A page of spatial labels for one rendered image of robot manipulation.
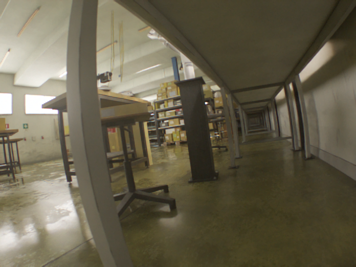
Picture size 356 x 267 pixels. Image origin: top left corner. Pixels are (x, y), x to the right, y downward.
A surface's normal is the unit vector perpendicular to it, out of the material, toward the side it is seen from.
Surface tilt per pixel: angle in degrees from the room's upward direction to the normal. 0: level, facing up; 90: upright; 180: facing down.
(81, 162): 90
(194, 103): 90
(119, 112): 90
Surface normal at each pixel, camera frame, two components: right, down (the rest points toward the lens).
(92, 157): 0.91, -0.13
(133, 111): 0.19, -0.03
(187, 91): -0.27, 0.04
